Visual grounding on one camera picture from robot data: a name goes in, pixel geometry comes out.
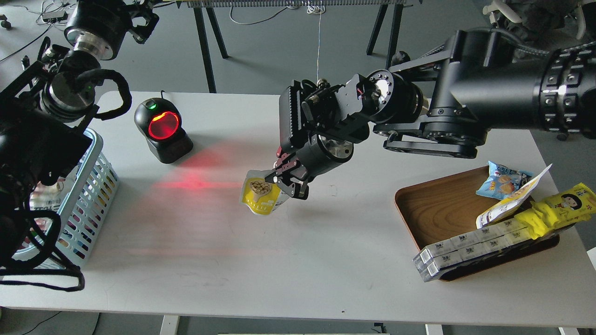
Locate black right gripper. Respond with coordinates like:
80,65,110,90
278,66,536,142
264,132,354,200

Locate yellow nut snack pouch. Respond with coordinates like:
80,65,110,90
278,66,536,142
240,170,290,215

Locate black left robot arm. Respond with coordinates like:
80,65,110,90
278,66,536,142
0,0,159,291

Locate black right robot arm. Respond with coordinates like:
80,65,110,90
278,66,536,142
265,28,596,200

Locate long silver snack box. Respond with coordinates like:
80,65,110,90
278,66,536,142
413,219,532,282

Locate light blue plastic basket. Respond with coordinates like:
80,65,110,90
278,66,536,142
9,128,120,271

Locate blue chips snack bag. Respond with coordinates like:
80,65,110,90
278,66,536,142
475,161,535,200

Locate white yellow snack pouch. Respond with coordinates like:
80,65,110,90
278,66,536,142
475,165,552,228

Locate red white snack bag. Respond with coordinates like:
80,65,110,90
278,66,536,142
29,174,76,212

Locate yellow cartoon snack bag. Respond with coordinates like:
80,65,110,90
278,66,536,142
514,183,596,240

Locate black barcode scanner red window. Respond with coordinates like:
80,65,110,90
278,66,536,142
135,98,194,164

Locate brown wooden tray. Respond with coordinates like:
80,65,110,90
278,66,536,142
394,166,560,281

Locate black trestle table legs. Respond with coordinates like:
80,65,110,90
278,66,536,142
190,0,406,94

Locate white hanging cable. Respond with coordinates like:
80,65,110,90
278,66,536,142
306,4,326,84

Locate floor cables and adapter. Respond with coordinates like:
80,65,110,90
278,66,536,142
0,0,75,63

